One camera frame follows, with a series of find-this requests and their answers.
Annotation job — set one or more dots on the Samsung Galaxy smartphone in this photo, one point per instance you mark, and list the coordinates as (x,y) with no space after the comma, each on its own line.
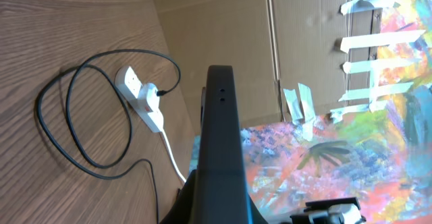
(220,194)

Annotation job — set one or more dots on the white charger adapter plug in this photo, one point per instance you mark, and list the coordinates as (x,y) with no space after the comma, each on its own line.
(148,100)

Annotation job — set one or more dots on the white power strip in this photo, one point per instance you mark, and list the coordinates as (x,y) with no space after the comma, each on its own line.
(129,85)

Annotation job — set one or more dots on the colourful painted backdrop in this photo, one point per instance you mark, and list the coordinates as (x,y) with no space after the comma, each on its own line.
(383,157)

